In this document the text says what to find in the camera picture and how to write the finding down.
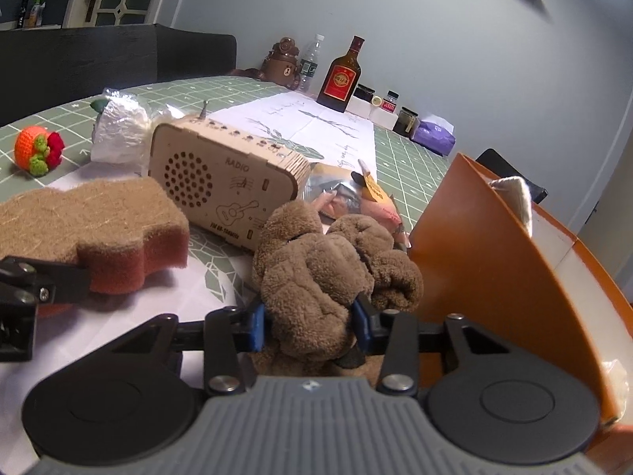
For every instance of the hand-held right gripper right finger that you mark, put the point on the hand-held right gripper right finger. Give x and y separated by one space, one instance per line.
360 329

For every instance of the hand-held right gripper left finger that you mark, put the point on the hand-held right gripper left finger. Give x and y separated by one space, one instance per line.
257 329

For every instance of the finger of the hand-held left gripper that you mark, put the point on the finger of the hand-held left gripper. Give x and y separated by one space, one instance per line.
54 282

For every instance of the brown plush toy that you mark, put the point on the brown plush toy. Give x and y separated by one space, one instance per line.
321 277

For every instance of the brown scouring sponge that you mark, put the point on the brown scouring sponge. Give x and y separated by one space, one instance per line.
89 217

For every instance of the orange cardboard box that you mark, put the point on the orange cardboard box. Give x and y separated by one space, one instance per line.
494 277

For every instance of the clear plastic packet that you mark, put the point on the clear plastic packet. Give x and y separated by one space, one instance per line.
346 198

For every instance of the orange and red crochet toy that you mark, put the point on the orange and red crochet toy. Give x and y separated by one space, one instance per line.
37 151

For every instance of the wooden radio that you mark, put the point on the wooden radio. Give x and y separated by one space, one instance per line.
222 178

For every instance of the plastic wrapped crochet flower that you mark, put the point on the plastic wrapped crochet flower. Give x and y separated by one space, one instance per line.
121 128

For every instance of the white deer print table runner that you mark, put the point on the white deer print table runner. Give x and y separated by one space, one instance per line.
316 128

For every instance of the purple tissue pack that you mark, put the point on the purple tissue pack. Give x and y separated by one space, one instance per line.
435 136

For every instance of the white box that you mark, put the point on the white box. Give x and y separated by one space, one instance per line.
383 117
357 107

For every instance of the dark glass jar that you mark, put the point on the dark glass jar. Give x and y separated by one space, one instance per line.
406 121

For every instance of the small round white container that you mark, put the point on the small round white container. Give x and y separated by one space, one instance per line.
377 101

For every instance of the small jar with red label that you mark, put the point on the small jar with red label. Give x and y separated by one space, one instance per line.
390 101

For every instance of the small dark jar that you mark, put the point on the small dark jar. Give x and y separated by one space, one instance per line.
364 94

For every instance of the amber liquor bottle red label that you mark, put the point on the amber liquor bottle red label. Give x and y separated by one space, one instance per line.
341 81

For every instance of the brown bear shaped bottle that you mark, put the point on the brown bear shaped bottle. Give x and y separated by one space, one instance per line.
281 62

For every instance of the clear plastic water bottle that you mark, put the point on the clear plastic water bottle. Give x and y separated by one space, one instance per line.
310 64

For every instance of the spray bottle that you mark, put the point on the spray bottle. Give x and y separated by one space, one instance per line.
35 12

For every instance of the dark bottle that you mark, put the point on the dark bottle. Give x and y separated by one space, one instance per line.
21 12

